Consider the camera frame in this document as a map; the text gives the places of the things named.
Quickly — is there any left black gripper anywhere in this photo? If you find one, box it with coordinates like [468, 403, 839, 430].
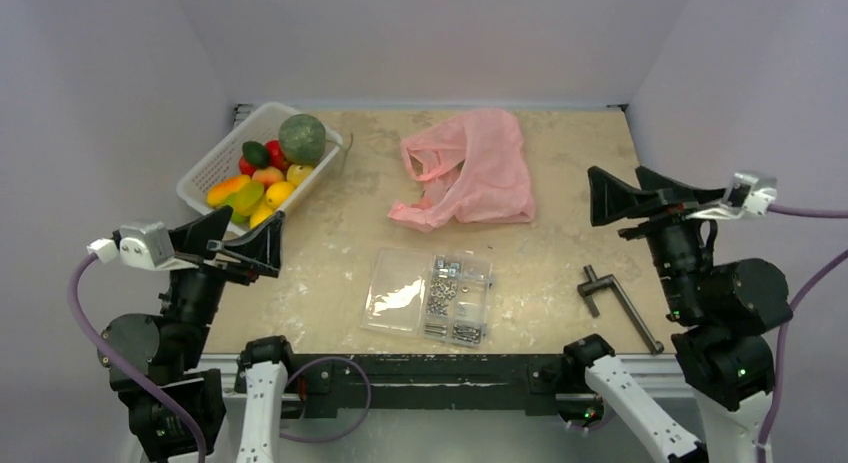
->
[157, 203, 280, 367]

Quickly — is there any dark green avocado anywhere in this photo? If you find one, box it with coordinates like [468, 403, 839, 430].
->
[241, 140, 271, 169]

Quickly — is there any green netted melon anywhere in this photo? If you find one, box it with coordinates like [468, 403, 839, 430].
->
[278, 113, 327, 166]

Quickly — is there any pink plastic bag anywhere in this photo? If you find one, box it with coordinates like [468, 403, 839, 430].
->
[388, 108, 536, 232]

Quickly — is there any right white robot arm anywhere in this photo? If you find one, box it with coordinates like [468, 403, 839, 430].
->
[561, 166, 792, 462]

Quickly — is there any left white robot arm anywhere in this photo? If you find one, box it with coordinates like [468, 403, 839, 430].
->
[98, 207, 285, 462]

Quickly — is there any green lime fruit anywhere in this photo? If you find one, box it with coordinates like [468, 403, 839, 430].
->
[219, 194, 249, 225]

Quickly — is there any yellow lemon fruit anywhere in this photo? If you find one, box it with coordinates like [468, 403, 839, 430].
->
[249, 202, 276, 229]
[264, 181, 297, 209]

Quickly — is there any orange yellow mango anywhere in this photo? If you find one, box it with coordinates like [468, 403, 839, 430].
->
[206, 174, 252, 208]

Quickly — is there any small red apple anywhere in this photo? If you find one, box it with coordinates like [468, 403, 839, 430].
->
[238, 156, 257, 177]

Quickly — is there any peach fruit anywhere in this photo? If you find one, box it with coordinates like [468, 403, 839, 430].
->
[252, 166, 285, 188]

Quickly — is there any white plastic basket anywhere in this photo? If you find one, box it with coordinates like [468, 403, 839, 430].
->
[176, 102, 347, 215]

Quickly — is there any pale yellow fruit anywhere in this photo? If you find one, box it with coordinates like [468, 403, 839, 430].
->
[286, 164, 314, 187]

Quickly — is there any large red apple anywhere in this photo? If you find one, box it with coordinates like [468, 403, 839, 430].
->
[265, 140, 289, 173]

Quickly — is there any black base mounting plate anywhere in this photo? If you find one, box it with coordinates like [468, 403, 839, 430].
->
[281, 354, 611, 424]

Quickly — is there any clear plastic screw box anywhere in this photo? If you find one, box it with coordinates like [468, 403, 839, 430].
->
[360, 248, 493, 348]

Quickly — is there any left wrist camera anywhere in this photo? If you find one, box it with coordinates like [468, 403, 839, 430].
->
[86, 222, 199, 272]

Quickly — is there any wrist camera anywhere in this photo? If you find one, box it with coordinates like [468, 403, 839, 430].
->
[687, 171, 777, 221]
[86, 222, 199, 272]

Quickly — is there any black T-handle tool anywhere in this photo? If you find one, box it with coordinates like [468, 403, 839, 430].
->
[576, 264, 666, 357]

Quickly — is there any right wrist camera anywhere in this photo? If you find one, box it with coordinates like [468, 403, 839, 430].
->
[687, 171, 777, 221]

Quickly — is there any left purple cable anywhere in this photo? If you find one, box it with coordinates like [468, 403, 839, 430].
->
[67, 251, 373, 463]

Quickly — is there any purple cable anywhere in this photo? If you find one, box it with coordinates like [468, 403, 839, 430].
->
[67, 251, 373, 463]
[566, 204, 848, 463]

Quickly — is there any aluminium frame rail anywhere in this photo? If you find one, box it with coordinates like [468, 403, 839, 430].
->
[136, 352, 722, 402]

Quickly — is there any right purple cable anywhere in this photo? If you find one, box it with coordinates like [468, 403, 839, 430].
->
[566, 204, 848, 463]

